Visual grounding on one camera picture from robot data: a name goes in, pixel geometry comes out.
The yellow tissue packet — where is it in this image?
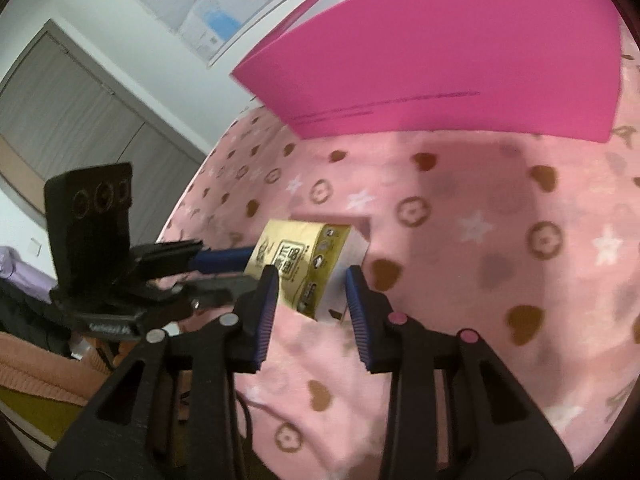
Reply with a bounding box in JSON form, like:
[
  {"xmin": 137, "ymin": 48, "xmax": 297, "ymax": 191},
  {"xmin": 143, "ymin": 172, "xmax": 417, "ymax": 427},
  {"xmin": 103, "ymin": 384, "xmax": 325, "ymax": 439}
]
[{"xmin": 243, "ymin": 219, "xmax": 371, "ymax": 323}]

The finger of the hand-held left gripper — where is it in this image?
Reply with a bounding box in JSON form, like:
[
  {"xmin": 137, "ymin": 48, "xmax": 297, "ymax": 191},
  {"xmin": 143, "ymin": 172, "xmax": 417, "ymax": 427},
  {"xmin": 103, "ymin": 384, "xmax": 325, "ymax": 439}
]
[
  {"xmin": 132, "ymin": 240, "xmax": 258, "ymax": 281},
  {"xmin": 165, "ymin": 274, "xmax": 262, "ymax": 312}
]

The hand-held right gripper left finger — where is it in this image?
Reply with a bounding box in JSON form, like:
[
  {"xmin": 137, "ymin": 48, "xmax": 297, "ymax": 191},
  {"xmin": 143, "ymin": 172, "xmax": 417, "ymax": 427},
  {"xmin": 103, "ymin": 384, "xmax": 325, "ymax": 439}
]
[{"xmin": 47, "ymin": 265, "xmax": 281, "ymax": 480}]

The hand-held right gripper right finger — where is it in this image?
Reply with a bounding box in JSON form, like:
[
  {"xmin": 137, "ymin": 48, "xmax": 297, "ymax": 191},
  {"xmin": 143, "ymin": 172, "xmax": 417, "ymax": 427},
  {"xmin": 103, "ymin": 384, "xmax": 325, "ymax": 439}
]
[{"xmin": 345, "ymin": 265, "xmax": 576, "ymax": 480}]

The grey door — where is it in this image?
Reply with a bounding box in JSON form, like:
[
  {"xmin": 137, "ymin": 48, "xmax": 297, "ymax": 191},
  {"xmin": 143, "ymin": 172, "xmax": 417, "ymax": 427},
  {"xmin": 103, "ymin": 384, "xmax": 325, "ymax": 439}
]
[{"xmin": 0, "ymin": 19, "xmax": 213, "ymax": 246}]

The lilac cloth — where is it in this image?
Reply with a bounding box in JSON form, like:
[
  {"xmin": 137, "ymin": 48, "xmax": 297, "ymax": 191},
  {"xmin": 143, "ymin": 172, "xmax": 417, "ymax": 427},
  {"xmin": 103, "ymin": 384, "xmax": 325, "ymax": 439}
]
[{"xmin": 0, "ymin": 245, "xmax": 56, "ymax": 298}]

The pink cardboard box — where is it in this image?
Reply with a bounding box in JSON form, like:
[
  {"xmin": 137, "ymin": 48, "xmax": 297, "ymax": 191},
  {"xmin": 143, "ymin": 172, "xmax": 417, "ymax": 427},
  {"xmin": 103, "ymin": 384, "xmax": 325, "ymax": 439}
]
[{"xmin": 230, "ymin": 0, "xmax": 623, "ymax": 143}]

